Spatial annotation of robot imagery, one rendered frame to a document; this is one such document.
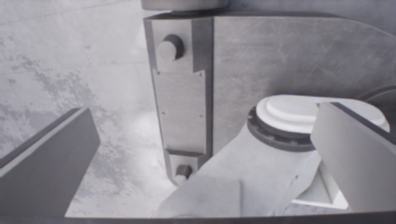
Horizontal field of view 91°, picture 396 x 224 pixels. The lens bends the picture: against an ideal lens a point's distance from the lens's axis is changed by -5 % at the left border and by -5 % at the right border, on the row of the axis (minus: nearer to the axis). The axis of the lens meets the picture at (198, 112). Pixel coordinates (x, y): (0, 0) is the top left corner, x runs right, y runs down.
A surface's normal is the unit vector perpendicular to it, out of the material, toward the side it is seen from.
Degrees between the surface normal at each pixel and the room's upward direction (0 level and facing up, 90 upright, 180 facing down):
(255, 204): 90
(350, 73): 0
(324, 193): 90
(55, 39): 0
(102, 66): 0
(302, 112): 90
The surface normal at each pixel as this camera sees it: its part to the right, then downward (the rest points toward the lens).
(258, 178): -0.03, -0.86
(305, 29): -0.21, 0.51
